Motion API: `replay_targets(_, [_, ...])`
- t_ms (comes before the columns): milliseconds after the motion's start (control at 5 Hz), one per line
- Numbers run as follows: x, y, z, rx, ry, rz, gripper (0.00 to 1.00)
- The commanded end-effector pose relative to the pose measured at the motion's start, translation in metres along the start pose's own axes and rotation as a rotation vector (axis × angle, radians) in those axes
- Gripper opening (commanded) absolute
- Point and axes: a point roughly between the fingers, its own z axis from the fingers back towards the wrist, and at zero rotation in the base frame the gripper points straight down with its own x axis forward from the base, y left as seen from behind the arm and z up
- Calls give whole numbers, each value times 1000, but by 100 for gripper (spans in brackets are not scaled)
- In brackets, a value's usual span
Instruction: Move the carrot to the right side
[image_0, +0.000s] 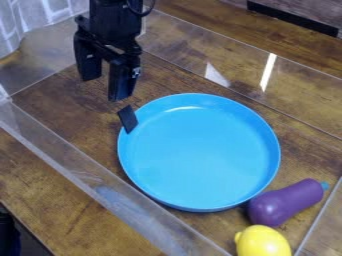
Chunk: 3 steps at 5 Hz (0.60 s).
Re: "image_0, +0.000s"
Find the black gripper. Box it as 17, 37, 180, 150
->
73, 0, 144, 102

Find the small black tab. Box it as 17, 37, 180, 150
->
117, 105, 137, 134

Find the blue round plate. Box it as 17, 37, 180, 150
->
117, 93, 280, 212

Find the white patterned curtain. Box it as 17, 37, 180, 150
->
0, 0, 89, 59

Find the purple toy eggplant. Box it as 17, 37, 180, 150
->
247, 178, 328, 227

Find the yellow toy lemon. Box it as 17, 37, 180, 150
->
233, 225, 292, 256

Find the clear acrylic enclosure wall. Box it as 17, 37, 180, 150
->
0, 12, 342, 256

